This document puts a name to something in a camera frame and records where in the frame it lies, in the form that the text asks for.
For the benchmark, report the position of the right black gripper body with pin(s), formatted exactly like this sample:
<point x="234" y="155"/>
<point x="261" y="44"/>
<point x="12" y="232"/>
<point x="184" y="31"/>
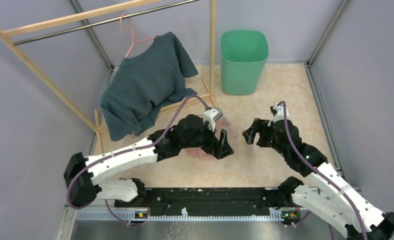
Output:
<point x="278" y="147"/>

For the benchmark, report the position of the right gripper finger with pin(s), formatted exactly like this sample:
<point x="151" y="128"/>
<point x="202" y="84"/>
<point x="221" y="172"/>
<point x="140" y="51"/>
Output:
<point x="250" y="133"/>
<point x="262" y="140"/>

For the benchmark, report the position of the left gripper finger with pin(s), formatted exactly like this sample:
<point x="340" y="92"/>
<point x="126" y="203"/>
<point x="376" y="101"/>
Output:
<point x="222" y="149"/>
<point x="223" y="138"/>

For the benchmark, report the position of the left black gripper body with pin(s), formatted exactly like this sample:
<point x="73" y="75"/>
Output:
<point x="205" y="139"/>

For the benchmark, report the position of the pink plastic trash bag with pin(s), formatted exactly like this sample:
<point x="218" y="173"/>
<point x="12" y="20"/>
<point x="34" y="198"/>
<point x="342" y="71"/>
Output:
<point x="221" y="124"/>

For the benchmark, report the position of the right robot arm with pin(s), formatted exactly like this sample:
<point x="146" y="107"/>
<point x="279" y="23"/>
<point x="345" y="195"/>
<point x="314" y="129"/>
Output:
<point x="343" y="207"/>

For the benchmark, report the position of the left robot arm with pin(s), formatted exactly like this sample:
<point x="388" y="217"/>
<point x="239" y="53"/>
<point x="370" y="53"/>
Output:
<point x="90" y="178"/>

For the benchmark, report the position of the green plastic trash bin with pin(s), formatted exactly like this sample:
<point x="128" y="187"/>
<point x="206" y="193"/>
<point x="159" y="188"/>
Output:
<point x="243" y="57"/>

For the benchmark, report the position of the dark teal t-shirt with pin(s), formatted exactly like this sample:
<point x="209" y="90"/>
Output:
<point x="144" y="84"/>

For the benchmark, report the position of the pink clothes hanger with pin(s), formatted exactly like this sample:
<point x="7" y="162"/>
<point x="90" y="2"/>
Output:
<point x="134" y="40"/>

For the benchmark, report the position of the metal hanging rod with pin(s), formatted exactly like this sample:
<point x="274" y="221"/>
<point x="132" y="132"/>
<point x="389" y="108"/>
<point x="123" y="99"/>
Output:
<point x="108" y="21"/>

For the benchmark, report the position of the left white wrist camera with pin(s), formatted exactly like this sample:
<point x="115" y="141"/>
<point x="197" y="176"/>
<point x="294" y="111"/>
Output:
<point x="210" y="116"/>

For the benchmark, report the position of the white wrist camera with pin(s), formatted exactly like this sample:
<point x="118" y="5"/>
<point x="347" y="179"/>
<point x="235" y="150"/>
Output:
<point x="210" y="116"/>
<point x="279" y="113"/>

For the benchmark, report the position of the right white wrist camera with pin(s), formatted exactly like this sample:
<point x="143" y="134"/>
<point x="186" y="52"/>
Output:
<point x="279" y="113"/>

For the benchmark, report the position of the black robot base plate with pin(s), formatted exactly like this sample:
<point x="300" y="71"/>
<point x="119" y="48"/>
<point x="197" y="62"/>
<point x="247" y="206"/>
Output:
<point x="214" y="202"/>

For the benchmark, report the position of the white toothed cable rail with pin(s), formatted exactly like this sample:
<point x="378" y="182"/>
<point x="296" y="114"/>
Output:
<point x="140" y="216"/>

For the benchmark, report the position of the aluminium frame post right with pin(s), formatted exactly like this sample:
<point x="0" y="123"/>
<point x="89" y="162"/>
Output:
<point x="343" y="6"/>

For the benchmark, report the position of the aluminium frame post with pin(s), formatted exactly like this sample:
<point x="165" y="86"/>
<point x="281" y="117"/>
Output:
<point x="93" y="37"/>
<point x="343" y="6"/>

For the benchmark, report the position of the aluminium frame post left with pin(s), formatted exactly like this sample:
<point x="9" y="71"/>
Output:
<point x="93" y="37"/>

